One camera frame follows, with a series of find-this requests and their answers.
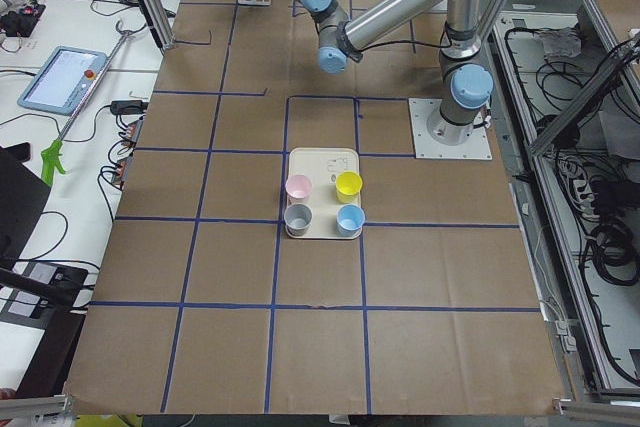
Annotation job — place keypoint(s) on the pink plastic cup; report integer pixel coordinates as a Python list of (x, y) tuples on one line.
[(298, 189)]

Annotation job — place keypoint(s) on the black power adapter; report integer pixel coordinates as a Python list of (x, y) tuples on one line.
[(128, 107)]

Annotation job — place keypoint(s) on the blue teach pendant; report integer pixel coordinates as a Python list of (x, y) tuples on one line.
[(63, 80)]

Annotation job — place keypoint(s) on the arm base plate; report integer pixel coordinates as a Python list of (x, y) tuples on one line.
[(435, 139)]

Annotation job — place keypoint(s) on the cream serving tray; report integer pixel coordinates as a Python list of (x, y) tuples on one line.
[(322, 166)]

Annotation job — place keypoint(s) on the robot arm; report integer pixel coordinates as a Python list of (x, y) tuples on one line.
[(468, 84)]

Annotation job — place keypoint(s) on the grey plastic cup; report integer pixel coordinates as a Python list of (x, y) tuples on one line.
[(298, 218)]

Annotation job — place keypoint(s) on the green reacher grabber tool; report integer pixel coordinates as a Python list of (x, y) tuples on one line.
[(51, 155)]

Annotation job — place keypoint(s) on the light blue cup front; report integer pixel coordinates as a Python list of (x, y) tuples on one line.
[(350, 219)]

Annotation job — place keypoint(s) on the yellow plastic cup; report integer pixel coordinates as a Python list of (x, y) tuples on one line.
[(348, 186)]

